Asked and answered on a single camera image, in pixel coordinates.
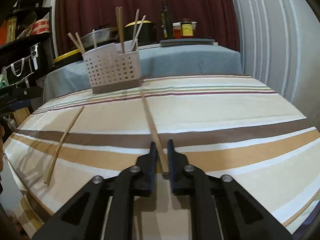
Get grey tray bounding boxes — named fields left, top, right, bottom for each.
left=160, top=38, right=215, bottom=47

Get wooden chopstick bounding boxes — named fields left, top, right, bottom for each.
left=130, top=9, right=140, bottom=52
left=118, top=7, right=125, bottom=54
left=44, top=106, right=84, bottom=187
left=130, top=15, right=146, bottom=52
left=140, top=91, right=169, bottom=177
left=67, top=33, right=81, bottom=53
left=75, top=32, right=86, bottom=54
left=114, top=6, right=123, bottom=54

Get striped tablecloth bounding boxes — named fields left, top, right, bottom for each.
left=4, top=75, right=319, bottom=233

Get yellow lidded black pan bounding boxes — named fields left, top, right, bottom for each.
left=54, top=49, right=83, bottom=68

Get red sauce jar yellow label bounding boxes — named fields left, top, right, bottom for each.
left=180, top=18, right=193, bottom=38

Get white cabinet doors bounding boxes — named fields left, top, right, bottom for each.
left=233, top=0, right=319, bottom=126

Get dark olive oil bottle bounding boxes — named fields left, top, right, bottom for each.
left=161, top=2, right=174, bottom=40

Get black pot yellow lid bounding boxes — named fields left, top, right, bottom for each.
left=124, top=20, right=157, bottom=46

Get person's left hand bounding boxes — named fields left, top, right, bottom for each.
left=0, top=126, right=4, bottom=172

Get dark red curtain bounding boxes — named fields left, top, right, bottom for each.
left=55, top=0, right=240, bottom=54

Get white perforated utensil holder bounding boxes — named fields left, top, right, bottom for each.
left=82, top=40, right=143, bottom=94

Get orange package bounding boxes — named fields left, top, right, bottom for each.
left=0, top=21, right=7, bottom=46

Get steel wok with lid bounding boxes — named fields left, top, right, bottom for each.
left=81, top=25, right=119, bottom=50

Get black metal shelf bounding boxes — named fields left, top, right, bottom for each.
left=1, top=0, right=55, bottom=88

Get white speaker device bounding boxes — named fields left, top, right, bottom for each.
left=30, top=43, right=40, bottom=70

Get grey-blue tablecloth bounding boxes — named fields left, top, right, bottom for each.
left=43, top=44, right=244, bottom=103

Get red white round boxes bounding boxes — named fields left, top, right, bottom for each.
left=31, top=18, right=50, bottom=35

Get black white tote bag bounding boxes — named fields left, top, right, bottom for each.
left=2, top=56, right=34, bottom=85

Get red plastic container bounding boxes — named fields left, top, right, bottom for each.
left=172, top=22, right=181, bottom=39

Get gold yellow package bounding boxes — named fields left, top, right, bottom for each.
left=6, top=16, right=17, bottom=43

